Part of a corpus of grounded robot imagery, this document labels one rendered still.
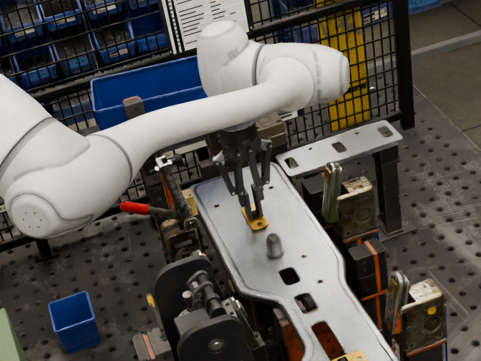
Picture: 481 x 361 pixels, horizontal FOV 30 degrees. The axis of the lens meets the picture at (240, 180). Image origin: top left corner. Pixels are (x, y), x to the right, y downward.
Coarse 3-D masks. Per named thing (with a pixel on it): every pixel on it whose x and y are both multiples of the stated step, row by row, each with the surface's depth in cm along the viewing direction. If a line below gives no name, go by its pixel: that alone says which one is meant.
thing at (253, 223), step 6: (252, 204) 196; (252, 210) 194; (246, 216) 193; (258, 216) 192; (264, 216) 192; (252, 222) 191; (258, 222) 190; (264, 222) 190; (252, 228) 189; (258, 228) 189
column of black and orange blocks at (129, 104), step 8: (136, 96) 204; (128, 104) 202; (136, 104) 202; (128, 112) 203; (136, 112) 203; (144, 112) 204; (152, 160) 212; (144, 168) 212; (152, 168) 213; (144, 176) 213; (152, 176) 214; (152, 184) 215; (160, 184) 216; (152, 192) 216; (160, 192) 217; (152, 200) 217; (160, 200) 218; (168, 208) 220; (160, 224) 222; (160, 232) 223; (160, 240) 228
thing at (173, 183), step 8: (160, 160) 178; (168, 160) 178; (176, 160) 178; (160, 168) 176; (168, 168) 177; (168, 176) 178; (168, 184) 179; (176, 184) 180; (176, 192) 181; (176, 200) 182; (184, 200) 182; (184, 208) 183; (184, 216) 184; (192, 216) 185
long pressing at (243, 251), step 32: (192, 192) 204; (224, 192) 203; (288, 192) 199; (224, 224) 193; (288, 224) 190; (320, 224) 189; (224, 256) 184; (256, 256) 183; (288, 256) 181; (320, 256) 180; (256, 288) 175; (288, 288) 174; (320, 288) 172; (288, 320) 168; (320, 320) 166; (352, 320) 164; (320, 352) 159; (384, 352) 157
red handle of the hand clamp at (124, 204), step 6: (120, 204) 180; (126, 204) 180; (132, 204) 180; (138, 204) 181; (144, 204) 182; (126, 210) 180; (132, 210) 180; (138, 210) 181; (144, 210) 181; (150, 210) 182; (156, 210) 183; (162, 210) 184; (168, 210) 185; (162, 216) 184; (168, 216) 184; (174, 216) 185; (180, 216) 185
